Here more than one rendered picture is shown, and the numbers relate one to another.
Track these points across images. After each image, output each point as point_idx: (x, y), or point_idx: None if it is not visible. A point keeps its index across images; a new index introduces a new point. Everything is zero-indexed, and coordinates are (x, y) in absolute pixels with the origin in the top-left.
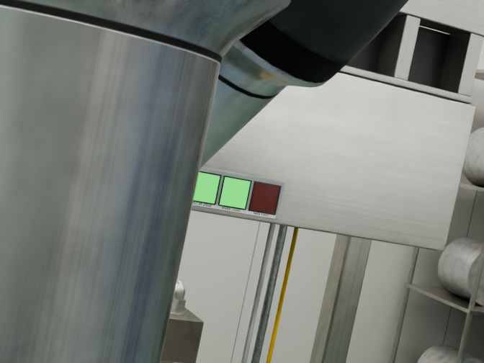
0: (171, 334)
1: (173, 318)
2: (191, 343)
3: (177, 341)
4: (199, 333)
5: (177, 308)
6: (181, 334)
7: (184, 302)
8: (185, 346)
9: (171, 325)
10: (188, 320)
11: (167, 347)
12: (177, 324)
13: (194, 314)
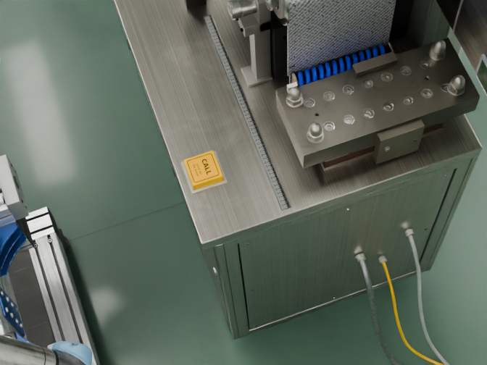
0: (296, 143)
1: (296, 137)
2: (301, 158)
3: (297, 149)
4: (302, 157)
5: (308, 137)
6: (298, 148)
7: (313, 138)
8: (299, 155)
9: (295, 139)
10: (299, 146)
11: (295, 146)
12: (296, 142)
13: (320, 149)
